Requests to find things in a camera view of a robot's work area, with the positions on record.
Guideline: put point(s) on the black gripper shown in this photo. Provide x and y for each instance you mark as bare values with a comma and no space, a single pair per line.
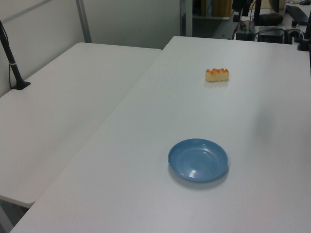
240,4

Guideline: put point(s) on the bread roll with orange topping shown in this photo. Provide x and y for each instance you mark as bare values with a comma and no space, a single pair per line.
217,75

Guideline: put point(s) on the blue round plate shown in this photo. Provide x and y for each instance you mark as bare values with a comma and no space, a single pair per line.
198,160

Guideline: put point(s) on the black monitor stand pole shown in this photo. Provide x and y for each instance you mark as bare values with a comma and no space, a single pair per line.
257,12

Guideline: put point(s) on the small black box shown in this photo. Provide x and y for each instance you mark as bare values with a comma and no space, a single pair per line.
245,35

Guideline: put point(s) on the wooden cabinet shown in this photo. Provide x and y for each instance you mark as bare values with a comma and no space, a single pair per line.
215,8

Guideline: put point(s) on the dark brown wrist rest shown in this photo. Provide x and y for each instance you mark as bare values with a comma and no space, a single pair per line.
271,19

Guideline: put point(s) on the black electronics box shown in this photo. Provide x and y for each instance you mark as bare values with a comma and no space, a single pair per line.
271,36

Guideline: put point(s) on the black keyboard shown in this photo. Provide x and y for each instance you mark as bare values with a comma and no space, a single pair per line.
297,14

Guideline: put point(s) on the black clamp stand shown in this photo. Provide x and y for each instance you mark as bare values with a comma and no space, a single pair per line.
305,36

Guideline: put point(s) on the grey metal frame leg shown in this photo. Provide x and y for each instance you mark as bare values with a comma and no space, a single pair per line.
185,18

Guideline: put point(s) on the black camera stand pole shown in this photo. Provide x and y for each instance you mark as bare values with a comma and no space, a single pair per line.
11,61

